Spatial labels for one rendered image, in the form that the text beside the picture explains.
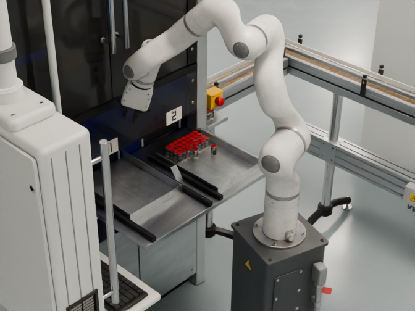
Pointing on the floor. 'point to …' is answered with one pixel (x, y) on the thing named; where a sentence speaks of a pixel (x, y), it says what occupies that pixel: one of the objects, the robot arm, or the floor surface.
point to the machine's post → (199, 116)
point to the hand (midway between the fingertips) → (130, 115)
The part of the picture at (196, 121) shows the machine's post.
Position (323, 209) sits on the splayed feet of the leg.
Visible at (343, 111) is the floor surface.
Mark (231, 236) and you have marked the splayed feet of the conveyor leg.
